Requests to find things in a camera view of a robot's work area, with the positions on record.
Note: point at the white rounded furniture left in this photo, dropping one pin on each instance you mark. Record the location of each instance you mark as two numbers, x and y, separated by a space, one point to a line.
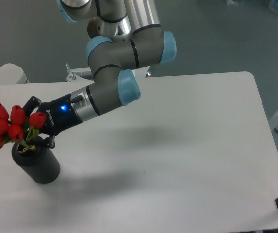
11 74

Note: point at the red tulip bouquet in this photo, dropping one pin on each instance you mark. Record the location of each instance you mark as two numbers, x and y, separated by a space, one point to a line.
18 127

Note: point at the white metal base frame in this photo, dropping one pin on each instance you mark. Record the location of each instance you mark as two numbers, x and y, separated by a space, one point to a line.
81 74

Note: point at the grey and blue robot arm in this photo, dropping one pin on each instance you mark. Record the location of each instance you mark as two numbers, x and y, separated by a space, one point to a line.
111 63

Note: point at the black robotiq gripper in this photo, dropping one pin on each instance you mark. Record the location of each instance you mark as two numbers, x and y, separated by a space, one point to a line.
60 116

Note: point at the black ribbed cylindrical vase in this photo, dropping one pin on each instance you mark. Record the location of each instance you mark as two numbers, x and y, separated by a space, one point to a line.
40 164

